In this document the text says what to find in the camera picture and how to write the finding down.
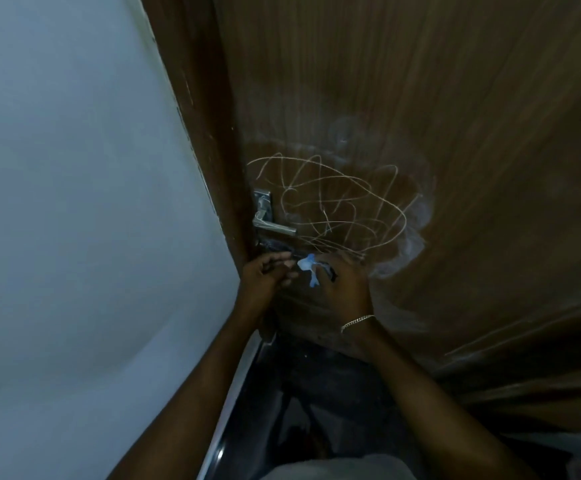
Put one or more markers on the blue and white cloth scrap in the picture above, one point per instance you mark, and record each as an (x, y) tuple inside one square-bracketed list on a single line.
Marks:
[(309, 268)]

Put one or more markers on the brown wooden door frame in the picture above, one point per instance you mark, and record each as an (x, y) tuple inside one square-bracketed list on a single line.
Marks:
[(195, 114)]

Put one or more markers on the person's right forearm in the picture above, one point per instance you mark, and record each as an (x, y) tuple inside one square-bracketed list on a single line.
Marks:
[(430, 409)]

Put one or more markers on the person's left forearm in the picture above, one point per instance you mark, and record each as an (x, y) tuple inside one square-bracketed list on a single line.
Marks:
[(190, 404)]

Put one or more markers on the person's left hand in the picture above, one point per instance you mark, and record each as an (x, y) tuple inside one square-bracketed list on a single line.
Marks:
[(260, 279)]

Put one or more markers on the brown wooden door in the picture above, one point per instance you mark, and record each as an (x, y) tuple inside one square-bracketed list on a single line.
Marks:
[(410, 169)]

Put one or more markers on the person's light shirt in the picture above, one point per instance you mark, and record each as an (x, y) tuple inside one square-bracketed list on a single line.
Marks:
[(340, 468)]

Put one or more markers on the person's left fingers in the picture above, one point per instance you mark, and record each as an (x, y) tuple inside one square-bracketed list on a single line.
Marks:
[(280, 269)]

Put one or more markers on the person's right fingers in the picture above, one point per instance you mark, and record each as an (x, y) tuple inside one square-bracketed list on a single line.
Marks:
[(326, 269)]

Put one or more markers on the person's right hand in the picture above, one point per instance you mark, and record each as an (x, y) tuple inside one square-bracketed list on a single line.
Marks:
[(348, 289)]

